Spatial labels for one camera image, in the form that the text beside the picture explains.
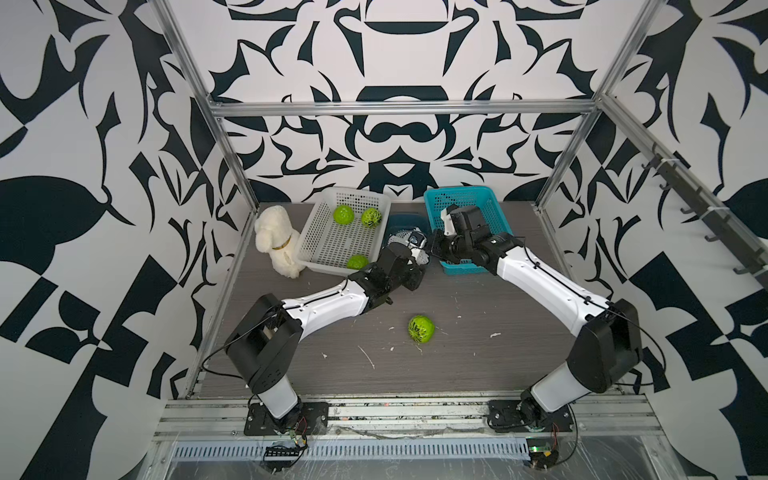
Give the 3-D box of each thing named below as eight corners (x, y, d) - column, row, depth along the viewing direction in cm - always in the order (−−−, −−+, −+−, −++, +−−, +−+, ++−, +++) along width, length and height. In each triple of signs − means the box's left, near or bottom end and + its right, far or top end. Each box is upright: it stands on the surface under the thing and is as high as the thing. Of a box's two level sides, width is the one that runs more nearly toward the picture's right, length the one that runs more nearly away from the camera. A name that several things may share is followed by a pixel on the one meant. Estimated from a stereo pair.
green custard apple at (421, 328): (409, 344, 87) (410, 336, 82) (408, 324, 91) (409, 315, 86) (432, 344, 87) (435, 336, 82) (430, 324, 91) (433, 315, 86)
